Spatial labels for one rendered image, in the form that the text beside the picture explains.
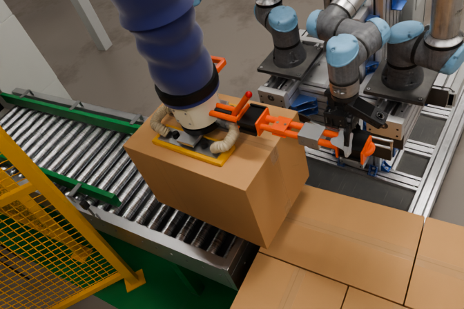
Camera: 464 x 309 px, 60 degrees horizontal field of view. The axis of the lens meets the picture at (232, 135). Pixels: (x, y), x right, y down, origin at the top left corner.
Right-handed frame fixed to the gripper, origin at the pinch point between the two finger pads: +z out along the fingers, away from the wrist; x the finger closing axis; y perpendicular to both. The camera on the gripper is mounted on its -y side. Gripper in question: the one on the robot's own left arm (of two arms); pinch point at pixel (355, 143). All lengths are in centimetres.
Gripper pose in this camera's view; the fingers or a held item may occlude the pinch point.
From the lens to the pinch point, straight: 124.4
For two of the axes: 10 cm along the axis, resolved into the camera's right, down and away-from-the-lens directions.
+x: -5.2, 6.9, -5.1
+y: -8.2, -2.3, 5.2
